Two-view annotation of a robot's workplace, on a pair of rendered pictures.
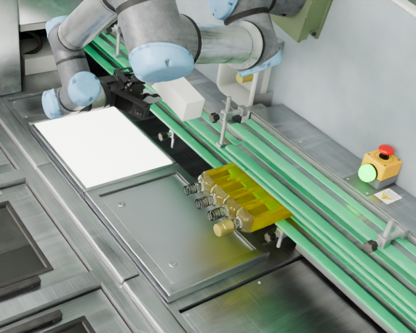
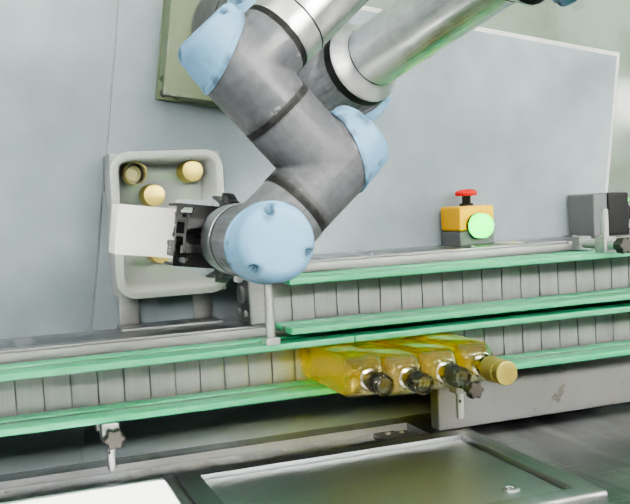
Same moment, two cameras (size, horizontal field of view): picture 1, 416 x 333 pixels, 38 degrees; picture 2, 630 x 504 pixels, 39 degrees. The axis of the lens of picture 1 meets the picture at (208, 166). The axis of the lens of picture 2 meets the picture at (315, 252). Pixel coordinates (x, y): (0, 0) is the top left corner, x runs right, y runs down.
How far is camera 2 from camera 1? 1.72 m
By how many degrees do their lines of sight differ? 71
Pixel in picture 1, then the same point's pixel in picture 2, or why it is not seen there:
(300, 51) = (247, 152)
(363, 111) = (391, 178)
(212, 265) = (508, 464)
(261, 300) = (564, 462)
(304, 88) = not seen: hidden behind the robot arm
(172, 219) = (366, 487)
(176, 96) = not seen: hidden behind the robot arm
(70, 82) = (352, 126)
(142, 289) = not seen: outside the picture
